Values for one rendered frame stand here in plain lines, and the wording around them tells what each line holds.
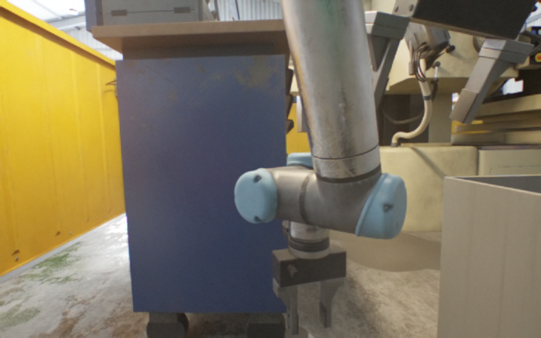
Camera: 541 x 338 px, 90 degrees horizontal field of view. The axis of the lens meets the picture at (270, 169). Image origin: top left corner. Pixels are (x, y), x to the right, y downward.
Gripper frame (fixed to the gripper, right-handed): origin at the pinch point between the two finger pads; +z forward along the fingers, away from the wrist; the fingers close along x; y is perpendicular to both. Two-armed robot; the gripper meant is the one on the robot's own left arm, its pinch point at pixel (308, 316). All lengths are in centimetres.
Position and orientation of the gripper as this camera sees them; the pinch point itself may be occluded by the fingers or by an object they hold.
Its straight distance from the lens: 59.5
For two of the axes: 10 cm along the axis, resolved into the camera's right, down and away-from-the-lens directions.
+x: 9.6, -0.5, 2.7
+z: 0.2, 10.0, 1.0
